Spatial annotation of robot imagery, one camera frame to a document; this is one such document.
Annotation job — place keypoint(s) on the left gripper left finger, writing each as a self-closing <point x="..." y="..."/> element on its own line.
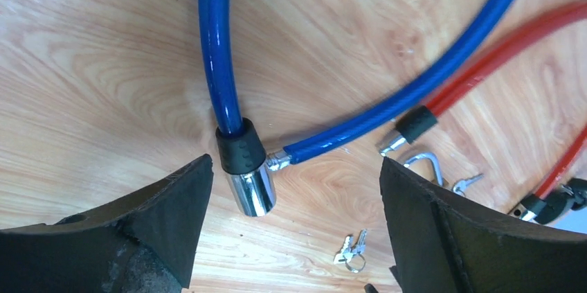
<point x="145" y="241"/>

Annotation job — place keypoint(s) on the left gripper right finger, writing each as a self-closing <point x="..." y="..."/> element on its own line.
<point x="443" y="242"/>

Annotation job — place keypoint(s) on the padlock silver keys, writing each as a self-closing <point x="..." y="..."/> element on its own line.
<point x="460" y="186"/>

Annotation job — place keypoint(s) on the small silver key bunch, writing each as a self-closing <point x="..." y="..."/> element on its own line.
<point x="351" y="249"/>

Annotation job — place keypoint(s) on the blue cable lock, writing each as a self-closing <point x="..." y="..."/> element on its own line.
<point x="244" y="158"/>

